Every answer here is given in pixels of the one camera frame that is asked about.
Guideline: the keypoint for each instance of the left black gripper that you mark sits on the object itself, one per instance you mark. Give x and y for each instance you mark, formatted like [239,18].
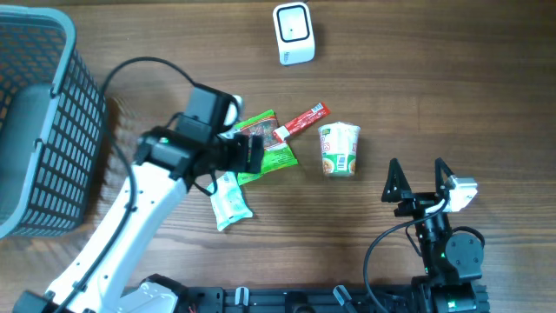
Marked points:
[237,162]

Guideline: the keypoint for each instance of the cup noodles white green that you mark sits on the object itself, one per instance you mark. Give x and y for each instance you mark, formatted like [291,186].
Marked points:
[339,148]

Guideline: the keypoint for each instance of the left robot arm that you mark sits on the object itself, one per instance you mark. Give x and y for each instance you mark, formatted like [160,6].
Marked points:
[166,167]

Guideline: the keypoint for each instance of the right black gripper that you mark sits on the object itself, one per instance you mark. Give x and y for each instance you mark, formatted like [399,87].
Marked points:
[416,201]

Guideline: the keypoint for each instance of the green gummy candy bag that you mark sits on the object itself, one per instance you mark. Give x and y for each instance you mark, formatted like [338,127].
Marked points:
[276,155]

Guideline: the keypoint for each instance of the red stick snack packet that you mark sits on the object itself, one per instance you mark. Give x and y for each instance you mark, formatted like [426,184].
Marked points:
[300,123]

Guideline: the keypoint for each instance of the light teal snack packet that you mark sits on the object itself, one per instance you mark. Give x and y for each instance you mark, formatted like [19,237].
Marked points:
[227,201]

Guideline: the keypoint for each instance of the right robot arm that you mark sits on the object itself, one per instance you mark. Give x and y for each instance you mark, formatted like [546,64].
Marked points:
[452,257]

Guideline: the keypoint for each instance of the grey plastic mesh basket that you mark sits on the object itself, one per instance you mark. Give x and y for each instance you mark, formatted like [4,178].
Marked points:
[51,124]

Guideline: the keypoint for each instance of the white barcode scanner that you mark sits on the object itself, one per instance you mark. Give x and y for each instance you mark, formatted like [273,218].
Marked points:
[294,33]

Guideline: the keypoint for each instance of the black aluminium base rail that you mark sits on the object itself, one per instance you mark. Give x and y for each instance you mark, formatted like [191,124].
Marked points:
[394,298]

